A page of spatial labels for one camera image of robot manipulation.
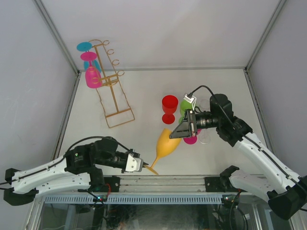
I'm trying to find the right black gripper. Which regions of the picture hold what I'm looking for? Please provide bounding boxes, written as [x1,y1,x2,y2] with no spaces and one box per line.
[169,109,220,139]

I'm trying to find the aluminium mounting rail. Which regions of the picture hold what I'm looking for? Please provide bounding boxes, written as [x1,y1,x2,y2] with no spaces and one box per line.
[103,174,272,195]

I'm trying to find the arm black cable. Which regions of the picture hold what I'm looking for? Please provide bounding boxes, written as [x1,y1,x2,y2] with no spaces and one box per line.
[189,85,307,211]
[0,136,134,192]

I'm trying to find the red plastic wine glass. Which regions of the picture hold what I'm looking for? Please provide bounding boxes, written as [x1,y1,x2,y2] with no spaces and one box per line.
[162,95,178,125]

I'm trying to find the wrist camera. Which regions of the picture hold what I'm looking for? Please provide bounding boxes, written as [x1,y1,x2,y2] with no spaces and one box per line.
[124,153,143,173]
[183,93,197,110]

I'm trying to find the green plastic wine glass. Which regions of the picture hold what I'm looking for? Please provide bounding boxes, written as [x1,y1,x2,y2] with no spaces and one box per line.
[178,100,197,124]

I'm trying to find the magenta wine glass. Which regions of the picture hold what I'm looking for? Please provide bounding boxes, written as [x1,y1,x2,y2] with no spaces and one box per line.
[183,136,198,145]
[85,67,103,89]

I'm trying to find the left black base bracket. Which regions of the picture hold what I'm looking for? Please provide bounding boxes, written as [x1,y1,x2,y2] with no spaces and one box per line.
[93,176,120,193]

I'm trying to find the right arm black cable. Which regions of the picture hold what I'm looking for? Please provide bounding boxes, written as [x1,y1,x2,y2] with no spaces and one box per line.
[189,85,307,211]

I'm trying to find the gold wire glass rack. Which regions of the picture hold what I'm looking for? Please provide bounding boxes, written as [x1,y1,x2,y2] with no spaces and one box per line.
[89,39,135,128]

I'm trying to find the blue slotted cable duct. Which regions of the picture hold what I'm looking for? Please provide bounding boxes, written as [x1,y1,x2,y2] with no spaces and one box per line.
[43,194,223,205]

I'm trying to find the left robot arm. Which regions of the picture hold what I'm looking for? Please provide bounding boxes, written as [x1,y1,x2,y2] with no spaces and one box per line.
[0,136,148,206]

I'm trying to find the orange plastic wine glass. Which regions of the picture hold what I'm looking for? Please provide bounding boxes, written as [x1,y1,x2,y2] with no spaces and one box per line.
[145,128,182,175]

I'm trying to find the black base bracket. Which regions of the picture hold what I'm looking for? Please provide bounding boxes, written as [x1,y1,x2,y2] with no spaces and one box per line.
[204,176,226,193]
[93,176,120,193]

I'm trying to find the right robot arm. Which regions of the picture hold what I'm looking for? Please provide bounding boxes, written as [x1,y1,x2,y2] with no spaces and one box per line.
[169,94,307,220]

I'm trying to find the clear wine glass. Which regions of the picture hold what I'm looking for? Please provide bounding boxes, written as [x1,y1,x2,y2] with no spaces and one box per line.
[198,129,211,145]
[198,99,210,112]

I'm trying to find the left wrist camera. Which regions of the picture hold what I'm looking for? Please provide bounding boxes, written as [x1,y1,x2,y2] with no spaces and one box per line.
[124,153,143,173]

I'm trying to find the cyan plastic wine glass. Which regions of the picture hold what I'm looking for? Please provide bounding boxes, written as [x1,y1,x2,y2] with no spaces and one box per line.
[77,42,101,72]

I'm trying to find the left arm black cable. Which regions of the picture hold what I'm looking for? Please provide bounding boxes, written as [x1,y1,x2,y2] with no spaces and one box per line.
[0,136,134,192]

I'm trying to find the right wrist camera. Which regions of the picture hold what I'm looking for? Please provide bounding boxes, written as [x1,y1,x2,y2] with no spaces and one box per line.
[183,93,197,110]

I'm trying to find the right black base bracket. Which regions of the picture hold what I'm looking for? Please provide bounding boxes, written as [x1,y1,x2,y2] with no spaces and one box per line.
[204,176,226,193]

